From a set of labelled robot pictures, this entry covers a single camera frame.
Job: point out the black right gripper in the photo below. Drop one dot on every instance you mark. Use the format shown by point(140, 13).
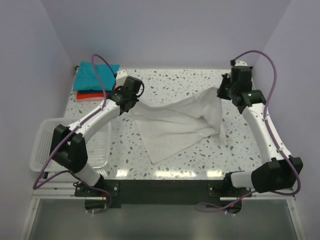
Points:
point(223, 89)

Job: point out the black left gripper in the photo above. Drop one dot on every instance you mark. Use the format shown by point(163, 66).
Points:
point(128, 104)

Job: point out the white t-shirt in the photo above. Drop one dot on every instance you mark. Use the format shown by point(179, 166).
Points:
point(167, 129)

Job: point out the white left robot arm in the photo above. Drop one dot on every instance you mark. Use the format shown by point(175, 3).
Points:
point(68, 145)

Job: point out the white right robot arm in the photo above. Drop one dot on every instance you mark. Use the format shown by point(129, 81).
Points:
point(242, 179)

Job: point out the orange folded t-shirt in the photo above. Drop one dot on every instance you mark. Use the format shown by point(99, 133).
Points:
point(87, 95)

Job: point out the teal folded t-shirt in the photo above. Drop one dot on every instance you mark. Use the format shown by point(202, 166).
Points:
point(86, 67)

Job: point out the pink folded t-shirt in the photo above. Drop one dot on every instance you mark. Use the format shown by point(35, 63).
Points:
point(85, 99)

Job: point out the white plastic basket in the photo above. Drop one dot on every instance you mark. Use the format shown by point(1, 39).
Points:
point(98, 147)

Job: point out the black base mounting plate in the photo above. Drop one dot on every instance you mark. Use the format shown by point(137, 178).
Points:
point(116, 193)

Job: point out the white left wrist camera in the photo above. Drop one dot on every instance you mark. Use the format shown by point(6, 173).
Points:
point(121, 76)

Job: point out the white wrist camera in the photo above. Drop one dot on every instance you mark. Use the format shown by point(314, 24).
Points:
point(121, 76)
point(238, 63)

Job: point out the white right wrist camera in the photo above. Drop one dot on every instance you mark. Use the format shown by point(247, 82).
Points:
point(238, 63)

